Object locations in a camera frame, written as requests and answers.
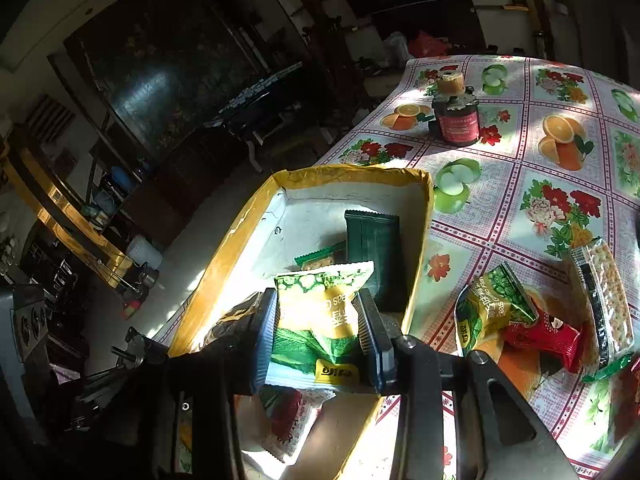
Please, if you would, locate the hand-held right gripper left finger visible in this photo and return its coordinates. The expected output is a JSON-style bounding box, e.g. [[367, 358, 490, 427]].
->
[[112, 287, 281, 480]]

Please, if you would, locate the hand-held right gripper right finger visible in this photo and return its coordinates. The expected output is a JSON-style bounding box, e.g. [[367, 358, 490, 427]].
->
[[357, 287, 577, 480]]

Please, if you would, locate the green white pea packet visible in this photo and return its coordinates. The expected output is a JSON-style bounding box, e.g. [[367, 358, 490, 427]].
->
[[264, 260, 376, 394]]

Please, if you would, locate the red white wafer packet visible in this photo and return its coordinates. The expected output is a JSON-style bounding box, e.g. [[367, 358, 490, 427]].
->
[[259, 385, 337, 464]]

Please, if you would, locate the dark green snack packet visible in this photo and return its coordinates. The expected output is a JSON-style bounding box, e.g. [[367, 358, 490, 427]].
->
[[344, 209, 407, 314]]

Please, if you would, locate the small green cracker packet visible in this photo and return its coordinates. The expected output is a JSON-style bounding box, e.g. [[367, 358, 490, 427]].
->
[[294, 241, 349, 274]]

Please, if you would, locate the large green pea packet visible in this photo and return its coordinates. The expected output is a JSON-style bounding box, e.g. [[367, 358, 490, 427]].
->
[[454, 262, 539, 357]]

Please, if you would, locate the yellow cardboard box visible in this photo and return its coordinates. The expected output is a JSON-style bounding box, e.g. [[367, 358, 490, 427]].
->
[[167, 164, 435, 480]]

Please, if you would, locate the red snack packet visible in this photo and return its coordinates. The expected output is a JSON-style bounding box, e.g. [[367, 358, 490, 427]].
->
[[502, 305, 584, 372]]

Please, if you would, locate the cracker packet with green ends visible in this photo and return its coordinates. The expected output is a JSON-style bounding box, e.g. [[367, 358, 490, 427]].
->
[[570, 237, 637, 384]]

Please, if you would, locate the white bucket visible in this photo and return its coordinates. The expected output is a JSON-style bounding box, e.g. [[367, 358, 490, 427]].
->
[[125, 235, 164, 271]]

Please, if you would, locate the fruit and flower tablecloth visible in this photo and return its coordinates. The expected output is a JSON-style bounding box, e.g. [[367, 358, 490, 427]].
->
[[312, 55, 640, 480]]

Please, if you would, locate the dark cylinder with red label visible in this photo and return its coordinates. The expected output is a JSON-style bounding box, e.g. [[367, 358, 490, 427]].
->
[[430, 94, 482, 148]]

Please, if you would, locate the dark side table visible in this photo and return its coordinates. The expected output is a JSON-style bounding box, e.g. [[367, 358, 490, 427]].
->
[[202, 61, 322, 172]]

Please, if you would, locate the small tan capped cylinder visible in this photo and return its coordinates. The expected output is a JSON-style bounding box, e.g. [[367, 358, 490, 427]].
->
[[434, 72, 464, 97]]

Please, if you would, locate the white plastic bag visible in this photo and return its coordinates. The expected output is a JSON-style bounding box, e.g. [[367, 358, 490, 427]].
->
[[382, 31, 416, 66]]

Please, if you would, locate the large dark lacquer panel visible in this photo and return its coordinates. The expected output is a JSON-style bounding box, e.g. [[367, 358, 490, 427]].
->
[[64, 0, 282, 153]]

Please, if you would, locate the red plastic bag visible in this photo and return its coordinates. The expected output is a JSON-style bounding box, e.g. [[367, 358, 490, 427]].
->
[[408, 30, 452, 59]]

